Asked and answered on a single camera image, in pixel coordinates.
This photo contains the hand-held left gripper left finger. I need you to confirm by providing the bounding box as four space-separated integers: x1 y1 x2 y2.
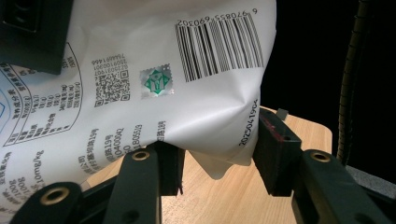
102 141 187 224

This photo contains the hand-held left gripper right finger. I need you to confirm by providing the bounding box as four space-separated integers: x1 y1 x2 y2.
252 106 390 224

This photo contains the blue white milk carton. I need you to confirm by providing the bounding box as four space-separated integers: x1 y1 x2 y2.
0 0 277 217

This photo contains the grey tape strip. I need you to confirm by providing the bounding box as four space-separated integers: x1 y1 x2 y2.
276 107 290 121

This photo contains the black ribbed conduit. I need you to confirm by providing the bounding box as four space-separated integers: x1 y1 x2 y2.
336 0 375 166

